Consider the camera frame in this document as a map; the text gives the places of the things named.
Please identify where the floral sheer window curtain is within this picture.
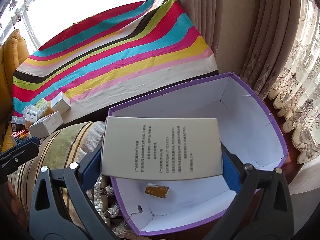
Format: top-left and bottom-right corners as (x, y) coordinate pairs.
(0, 0), (58, 45)

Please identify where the black box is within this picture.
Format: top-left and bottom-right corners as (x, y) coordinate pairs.
(10, 116), (25, 132)

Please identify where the large white box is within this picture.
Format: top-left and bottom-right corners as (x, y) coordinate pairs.
(28, 111), (63, 137)

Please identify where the purple cardboard box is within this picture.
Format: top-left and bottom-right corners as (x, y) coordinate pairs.
(108, 72), (288, 237)

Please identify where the brown pleated curtain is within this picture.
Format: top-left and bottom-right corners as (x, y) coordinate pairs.
(165, 0), (308, 103)

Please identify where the colourful striped tablecloth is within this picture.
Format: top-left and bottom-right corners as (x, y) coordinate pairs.
(12, 0), (218, 124)

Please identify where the grey printed carton box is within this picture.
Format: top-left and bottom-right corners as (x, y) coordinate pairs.
(101, 116), (224, 182)

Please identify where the green brown striped cushion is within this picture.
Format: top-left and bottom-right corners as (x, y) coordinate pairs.
(7, 121), (110, 230)

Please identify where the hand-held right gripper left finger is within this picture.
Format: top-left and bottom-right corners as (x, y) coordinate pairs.
(29, 140), (125, 240)

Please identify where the small brown packet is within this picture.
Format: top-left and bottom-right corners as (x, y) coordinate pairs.
(145, 183), (170, 199)

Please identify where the embroidered lace curtain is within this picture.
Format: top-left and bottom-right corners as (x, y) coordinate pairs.
(257, 0), (320, 164)

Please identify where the cream tassel fringe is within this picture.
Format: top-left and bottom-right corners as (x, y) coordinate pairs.
(86, 174), (130, 233)

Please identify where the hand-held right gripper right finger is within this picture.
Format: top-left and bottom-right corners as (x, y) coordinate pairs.
(202, 144), (294, 240)

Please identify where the small white box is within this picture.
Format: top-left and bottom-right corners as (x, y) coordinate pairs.
(51, 92), (72, 115)

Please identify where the green round sponge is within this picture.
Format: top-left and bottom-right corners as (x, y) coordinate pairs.
(35, 98), (52, 111)

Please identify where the yellow leather sofa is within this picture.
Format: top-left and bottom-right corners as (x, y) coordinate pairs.
(0, 29), (29, 153)

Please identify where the red printed box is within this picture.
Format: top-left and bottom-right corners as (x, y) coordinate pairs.
(10, 130), (33, 145)

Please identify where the white barcode label box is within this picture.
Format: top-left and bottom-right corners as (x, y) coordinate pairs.
(23, 104), (38, 127)

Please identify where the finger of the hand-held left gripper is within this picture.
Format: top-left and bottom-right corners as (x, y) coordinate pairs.
(0, 136), (40, 159)
(0, 144), (40, 178)

